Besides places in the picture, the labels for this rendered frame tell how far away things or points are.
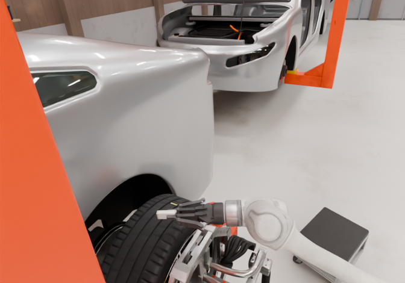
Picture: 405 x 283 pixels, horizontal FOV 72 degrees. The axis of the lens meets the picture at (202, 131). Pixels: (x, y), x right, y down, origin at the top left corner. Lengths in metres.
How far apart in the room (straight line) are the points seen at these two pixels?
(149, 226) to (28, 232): 0.91
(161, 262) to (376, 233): 2.22
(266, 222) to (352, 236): 1.62
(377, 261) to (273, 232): 2.01
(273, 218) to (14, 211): 0.64
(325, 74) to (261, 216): 3.69
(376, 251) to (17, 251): 2.70
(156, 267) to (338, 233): 1.57
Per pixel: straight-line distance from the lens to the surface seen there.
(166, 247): 1.07
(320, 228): 2.33
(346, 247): 2.27
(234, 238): 1.24
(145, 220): 1.16
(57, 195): 0.25
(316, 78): 4.38
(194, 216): 1.00
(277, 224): 0.78
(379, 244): 2.87
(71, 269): 0.30
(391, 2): 15.17
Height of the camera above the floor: 2.00
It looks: 29 degrees down
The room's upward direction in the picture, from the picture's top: 3 degrees counter-clockwise
